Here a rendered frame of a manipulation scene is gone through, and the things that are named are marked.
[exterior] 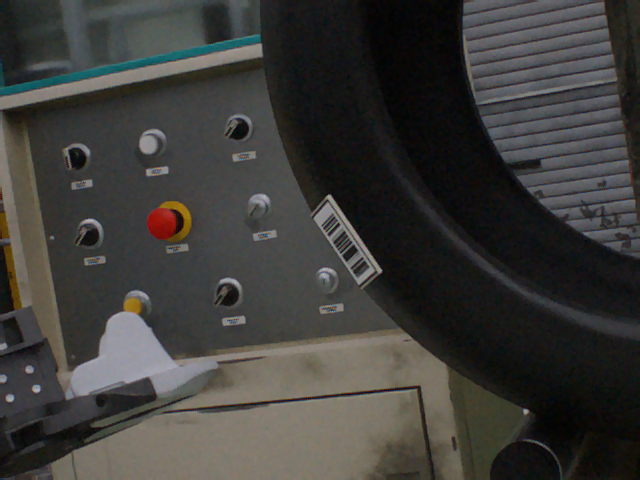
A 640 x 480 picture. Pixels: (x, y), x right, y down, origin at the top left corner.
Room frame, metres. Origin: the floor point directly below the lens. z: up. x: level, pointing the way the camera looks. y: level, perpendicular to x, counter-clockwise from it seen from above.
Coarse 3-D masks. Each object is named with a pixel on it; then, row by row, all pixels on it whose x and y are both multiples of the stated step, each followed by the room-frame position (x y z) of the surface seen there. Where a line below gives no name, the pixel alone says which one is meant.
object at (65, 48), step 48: (0, 0) 1.72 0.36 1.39; (48, 0) 1.69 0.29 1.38; (96, 0) 1.67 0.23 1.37; (144, 0) 1.65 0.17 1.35; (192, 0) 1.63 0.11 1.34; (240, 0) 1.61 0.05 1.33; (0, 48) 1.72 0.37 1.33; (48, 48) 1.70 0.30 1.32; (96, 48) 1.68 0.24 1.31; (144, 48) 1.65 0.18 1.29; (192, 48) 1.63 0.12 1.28; (0, 96) 1.72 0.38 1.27
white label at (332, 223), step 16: (320, 208) 0.87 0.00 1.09; (336, 208) 0.85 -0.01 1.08; (320, 224) 0.88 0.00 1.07; (336, 224) 0.86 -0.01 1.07; (336, 240) 0.88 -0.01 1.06; (352, 240) 0.86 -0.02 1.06; (352, 256) 0.87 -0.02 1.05; (368, 256) 0.85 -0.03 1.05; (352, 272) 0.88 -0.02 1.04; (368, 272) 0.86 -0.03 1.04
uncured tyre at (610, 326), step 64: (320, 0) 0.84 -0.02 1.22; (384, 0) 1.09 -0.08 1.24; (448, 0) 1.10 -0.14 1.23; (320, 64) 0.85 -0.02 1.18; (384, 64) 1.09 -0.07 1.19; (448, 64) 1.10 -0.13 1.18; (320, 128) 0.85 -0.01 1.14; (384, 128) 0.83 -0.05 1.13; (448, 128) 1.10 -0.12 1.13; (320, 192) 0.87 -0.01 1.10; (384, 192) 0.84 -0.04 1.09; (448, 192) 1.10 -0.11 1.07; (512, 192) 1.09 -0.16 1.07; (384, 256) 0.84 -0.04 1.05; (448, 256) 0.82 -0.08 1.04; (512, 256) 1.08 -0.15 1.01; (576, 256) 1.07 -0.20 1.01; (448, 320) 0.83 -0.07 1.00; (512, 320) 0.81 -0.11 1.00; (576, 320) 0.80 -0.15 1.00; (512, 384) 0.84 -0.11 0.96; (576, 384) 0.81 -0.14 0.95
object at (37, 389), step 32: (0, 320) 0.75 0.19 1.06; (32, 320) 0.76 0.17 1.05; (0, 352) 0.75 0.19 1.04; (32, 352) 0.76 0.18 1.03; (0, 384) 0.75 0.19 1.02; (32, 384) 0.76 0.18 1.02; (0, 416) 0.73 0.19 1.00; (32, 416) 0.74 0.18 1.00; (0, 448) 0.73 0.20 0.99; (32, 448) 0.73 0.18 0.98; (64, 448) 0.77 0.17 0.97
